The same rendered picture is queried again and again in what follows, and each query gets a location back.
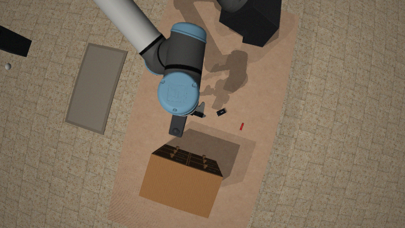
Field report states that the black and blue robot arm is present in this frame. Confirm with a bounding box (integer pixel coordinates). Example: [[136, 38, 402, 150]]
[[93, 0, 207, 137]]

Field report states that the brown wooden chest of drawers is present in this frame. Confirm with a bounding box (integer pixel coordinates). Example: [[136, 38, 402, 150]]
[[139, 144, 223, 218]]

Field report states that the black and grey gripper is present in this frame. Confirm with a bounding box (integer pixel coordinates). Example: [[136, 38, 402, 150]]
[[191, 102, 206, 118]]

